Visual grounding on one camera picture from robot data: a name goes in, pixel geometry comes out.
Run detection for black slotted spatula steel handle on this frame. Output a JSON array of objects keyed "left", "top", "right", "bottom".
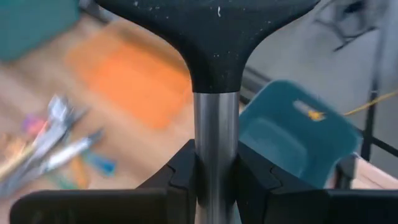
[{"left": 95, "top": 0, "right": 321, "bottom": 224}]

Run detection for black cable tangle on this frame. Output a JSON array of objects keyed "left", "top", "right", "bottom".
[{"left": 313, "top": 0, "right": 377, "bottom": 52}]

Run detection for blue plastic bin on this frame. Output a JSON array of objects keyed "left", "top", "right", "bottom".
[{"left": 238, "top": 79, "right": 363, "bottom": 189}]

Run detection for green plastic bin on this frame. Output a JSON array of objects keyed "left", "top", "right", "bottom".
[{"left": 0, "top": 0, "right": 81, "bottom": 62}]

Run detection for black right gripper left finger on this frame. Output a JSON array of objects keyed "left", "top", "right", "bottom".
[{"left": 9, "top": 139, "right": 198, "bottom": 224}]

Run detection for orange plastic tray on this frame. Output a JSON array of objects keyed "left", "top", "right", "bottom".
[{"left": 67, "top": 29, "right": 193, "bottom": 130}]

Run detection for steel table knife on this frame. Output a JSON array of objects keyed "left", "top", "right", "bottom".
[{"left": 0, "top": 107, "right": 88, "bottom": 197}]

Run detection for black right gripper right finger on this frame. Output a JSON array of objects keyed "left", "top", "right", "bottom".
[{"left": 236, "top": 141, "right": 398, "bottom": 224}]

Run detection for yellow extension cable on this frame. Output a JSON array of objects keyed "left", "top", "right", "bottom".
[{"left": 307, "top": 90, "right": 398, "bottom": 121}]

